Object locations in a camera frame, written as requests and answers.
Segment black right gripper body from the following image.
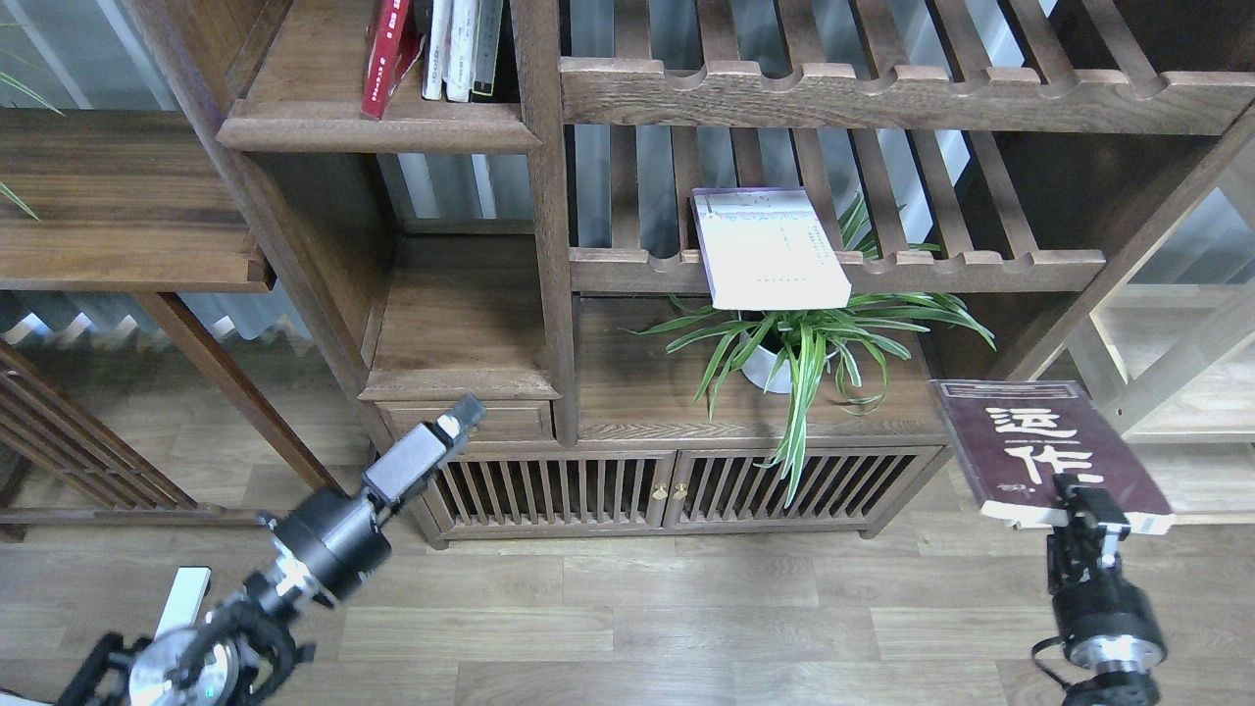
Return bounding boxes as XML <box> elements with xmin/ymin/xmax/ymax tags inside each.
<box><xmin>1047</xmin><ymin>525</ymin><xmax>1167</xmax><ymax>668</ymax></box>

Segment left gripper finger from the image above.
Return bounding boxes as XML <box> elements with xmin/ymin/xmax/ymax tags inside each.
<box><xmin>360</xmin><ymin>394</ymin><xmax>487</xmax><ymax>509</ymax></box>

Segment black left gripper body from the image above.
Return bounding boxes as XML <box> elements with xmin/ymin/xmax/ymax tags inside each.
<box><xmin>257</xmin><ymin>485</ymin><xmax>395</xmax><ymax>611</ymax></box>

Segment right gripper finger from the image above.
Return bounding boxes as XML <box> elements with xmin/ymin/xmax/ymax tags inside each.
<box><xmin>1053</xmin><ymin>475</ymin><xmax>1132</xmax><ymax>571</ymax></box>

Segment dark maroon Chinese book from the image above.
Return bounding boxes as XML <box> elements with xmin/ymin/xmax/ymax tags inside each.
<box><xmin>931</xmin><ymin>379</ymin><xmax>1177</xmax><ymax>533</ymax></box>

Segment pale lilac paperback book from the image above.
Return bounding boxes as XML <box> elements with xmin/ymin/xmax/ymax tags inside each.
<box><xmin>692</xmin><ymin>187</ymin><xmax>852</xmax><ymax>310</ymax></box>

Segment red paperback book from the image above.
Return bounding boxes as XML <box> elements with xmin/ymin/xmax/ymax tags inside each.
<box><xmin>360</xmin><ymin>1</ymin><xmax>425</xmax><ymax>120</ymax></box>

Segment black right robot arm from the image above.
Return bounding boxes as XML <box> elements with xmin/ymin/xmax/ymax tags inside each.
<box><xmin>1030</xmin><ymin>474</ymin><xmax>1167</xmax><ymax>705</ymax></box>

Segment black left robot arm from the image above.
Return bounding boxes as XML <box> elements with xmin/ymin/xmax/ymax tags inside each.
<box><xmin>59</xmin><ymin>394</ymin><xmax>484</xmax><ymax>705</ymax></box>

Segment light wooden shelf unit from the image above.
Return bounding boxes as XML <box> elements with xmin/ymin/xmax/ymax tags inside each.
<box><xmin>1045</xmin><ymin>150</ymin><xmax>1254</xmax><ymax>524</ymax></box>

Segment white flat bar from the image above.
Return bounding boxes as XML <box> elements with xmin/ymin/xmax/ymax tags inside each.
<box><xmin>153</xmin><ymin>566</ymin><xmax>212</xmax><ymax>638</ymax></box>

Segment green spider plant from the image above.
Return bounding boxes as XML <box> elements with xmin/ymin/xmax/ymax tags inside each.
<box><xmin>633</xmin><ymin>196</ymin><xmax>996</xmax><ymax>507</ymax></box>

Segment dark wooden bookshelf cabinet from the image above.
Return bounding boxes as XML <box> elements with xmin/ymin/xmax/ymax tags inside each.
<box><xmin>126</xmin><ymin>1</ymin><xmax>1252</xmax><ymax>548</ymax></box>

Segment white plant pot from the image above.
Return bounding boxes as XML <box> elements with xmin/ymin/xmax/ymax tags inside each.
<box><xmin>735</xmin><ymin>334</ymin><xmax>838</xmax><ymax>394</ymax></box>

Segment white upright book left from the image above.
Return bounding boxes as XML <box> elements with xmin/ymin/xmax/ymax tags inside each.
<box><xmin>422</xmin><ymin>0</ymin><xmax>454</xmax><ymax>100</ymax></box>

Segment white upright book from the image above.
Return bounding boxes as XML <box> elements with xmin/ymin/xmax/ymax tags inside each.
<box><xmin>446</xmin><ymin>0</ymin><xmax>479</xmax><ymax>103</ymax></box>
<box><xmin>422</xmin><ymin>0</ymin><xmax>454</xmax><ymax>100</ymax></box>

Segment dark wooden side table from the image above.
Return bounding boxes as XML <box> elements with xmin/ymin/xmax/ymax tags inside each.
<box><xmin>3</xmin><ymin>109</ymin><xmax>373</xmax><ymax>540</ymax></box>

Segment white upright book middle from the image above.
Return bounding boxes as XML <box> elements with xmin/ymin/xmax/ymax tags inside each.
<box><xmin>446</xmin><ymin>0</ymin><xmax>479</xmax><ymax>103</ymax></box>

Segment dark spine upright book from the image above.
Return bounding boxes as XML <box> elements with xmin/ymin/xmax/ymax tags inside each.
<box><xmin>471</xmin><ymin>0</ymin><xmax>505</xmax><ymax>103</ymax></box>

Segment green leaves at left edge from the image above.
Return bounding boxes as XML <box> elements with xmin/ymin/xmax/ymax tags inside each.
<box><xmin>0</xmin><ymin>20</ymin><xmax>65</xmax><ymax>219</ymax></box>

